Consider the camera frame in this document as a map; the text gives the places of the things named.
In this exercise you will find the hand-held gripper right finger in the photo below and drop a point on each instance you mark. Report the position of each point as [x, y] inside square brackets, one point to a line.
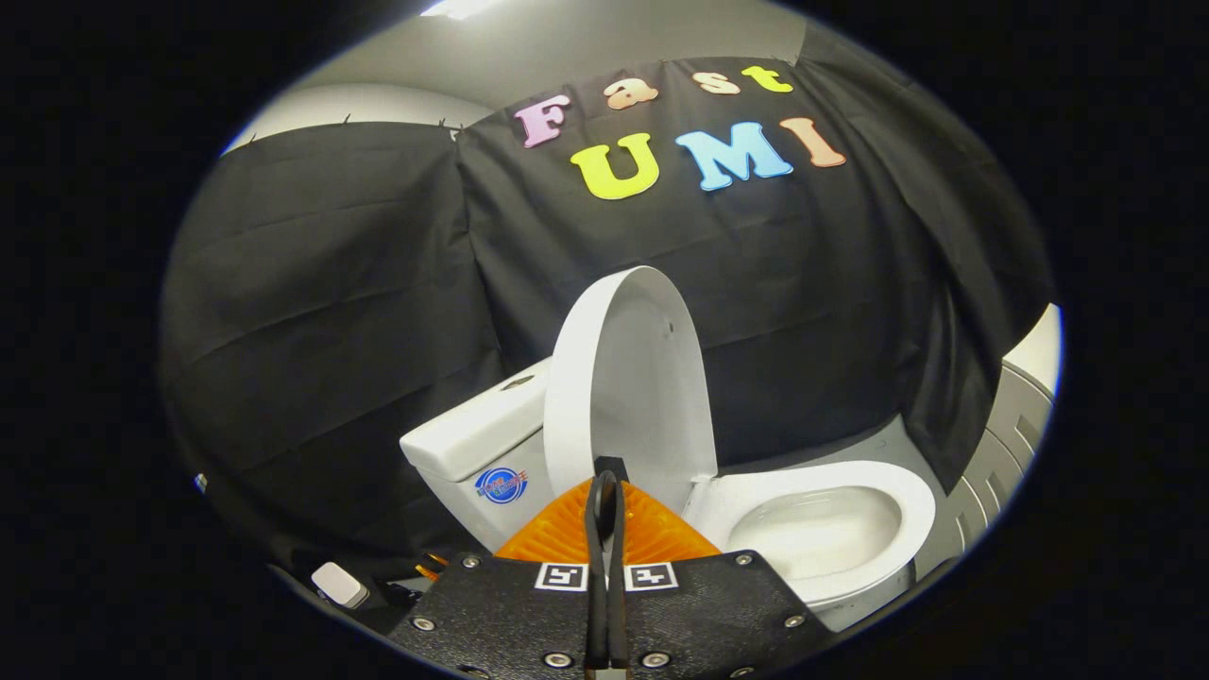
[708, 614]

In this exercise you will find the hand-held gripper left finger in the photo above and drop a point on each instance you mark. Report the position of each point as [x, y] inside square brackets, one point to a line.
[510, 614]

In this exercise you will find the white toilet lid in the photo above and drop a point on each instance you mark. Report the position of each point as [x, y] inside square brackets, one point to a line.
[642, 378]

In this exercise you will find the white toilet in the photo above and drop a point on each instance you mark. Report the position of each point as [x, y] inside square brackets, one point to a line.
[472, 434]

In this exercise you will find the orange and black tool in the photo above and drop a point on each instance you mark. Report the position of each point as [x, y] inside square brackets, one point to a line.
[430, 565]

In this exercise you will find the small white device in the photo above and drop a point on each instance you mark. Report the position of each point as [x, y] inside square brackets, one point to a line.
[340, 585]

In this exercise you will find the white drawer cabinet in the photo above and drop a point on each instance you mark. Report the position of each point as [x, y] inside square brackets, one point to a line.
[1001, 453]

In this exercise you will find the black backdrop cloth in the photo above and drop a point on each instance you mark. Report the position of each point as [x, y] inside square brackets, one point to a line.
[359, 312]

